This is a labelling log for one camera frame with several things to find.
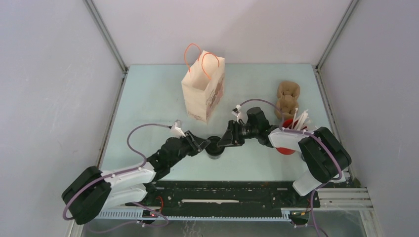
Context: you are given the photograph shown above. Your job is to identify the red straw holder cup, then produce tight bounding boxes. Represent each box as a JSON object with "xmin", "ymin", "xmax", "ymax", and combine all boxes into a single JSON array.
[{"xmin": 268, "ymin": 119, "xmax": 309, "ymax": 155}]

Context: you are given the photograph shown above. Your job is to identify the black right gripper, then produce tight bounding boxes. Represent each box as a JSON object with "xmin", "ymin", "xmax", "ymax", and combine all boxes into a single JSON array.
[{"xmin": 217, "ymin": 120, "xmax": 258, "ymax": 148}]

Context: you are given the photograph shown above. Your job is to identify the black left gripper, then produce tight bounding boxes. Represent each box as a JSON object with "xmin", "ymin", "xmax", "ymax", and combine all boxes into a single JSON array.
[{"xmin": 169, "ymin": 132, "xmax": 210, "ymax": 168}]

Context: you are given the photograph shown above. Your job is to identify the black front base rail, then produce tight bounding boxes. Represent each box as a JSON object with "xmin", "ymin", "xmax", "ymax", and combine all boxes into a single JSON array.
[{"xmin": 140, "ymin": 181, "xmax": 321, "ymax": 218}]

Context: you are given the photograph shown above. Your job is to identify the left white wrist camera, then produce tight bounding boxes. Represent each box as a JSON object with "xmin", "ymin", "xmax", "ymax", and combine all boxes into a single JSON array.
[{"xmin": 170, "ymin": 119, "xmax": 186, "ymax": 138}]

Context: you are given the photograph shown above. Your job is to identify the aluminium frame rail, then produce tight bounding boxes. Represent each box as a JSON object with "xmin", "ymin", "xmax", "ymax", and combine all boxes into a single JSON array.
[{"xmin": 82, "ymin": 0, "xmax": 129, "ymax": 74}]

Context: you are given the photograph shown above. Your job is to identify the paper bag orange handles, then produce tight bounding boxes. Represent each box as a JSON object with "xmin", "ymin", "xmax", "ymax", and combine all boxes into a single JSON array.
[{"xmin": 181, "ymin": 43, "xmax": 225, "ymax": 123}]

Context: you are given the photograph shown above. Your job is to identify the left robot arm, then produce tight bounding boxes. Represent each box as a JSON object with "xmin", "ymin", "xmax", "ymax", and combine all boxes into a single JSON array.
[{"xmin": 61, "ymin": 131, "xmax": 211, "ymax": 225}]

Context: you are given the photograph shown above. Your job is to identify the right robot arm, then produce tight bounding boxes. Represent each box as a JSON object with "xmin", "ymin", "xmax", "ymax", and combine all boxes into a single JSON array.
[{"xmin": 217, "ymin": 106, "xmax": 352, "ymax": 206}]

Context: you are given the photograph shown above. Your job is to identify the dark takeout coffee cup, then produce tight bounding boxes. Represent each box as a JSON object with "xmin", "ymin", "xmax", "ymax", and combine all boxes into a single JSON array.
[{"xmin": 208, "ymin": 153, "xmax": 222, "ymax": 160}]

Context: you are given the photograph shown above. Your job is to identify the brown pulp cup carrier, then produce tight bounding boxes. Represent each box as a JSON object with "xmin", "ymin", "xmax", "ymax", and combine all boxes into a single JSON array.
[{"xmin": 275, "ymin": 81, "xmax": 300, "ymax": 120}]

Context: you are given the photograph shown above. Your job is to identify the black coffee cup lid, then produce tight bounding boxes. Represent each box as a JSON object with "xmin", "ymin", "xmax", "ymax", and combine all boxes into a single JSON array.
[{"xmin": 205, "ymin": 136, "xmax": 225, "ymax": 156}]

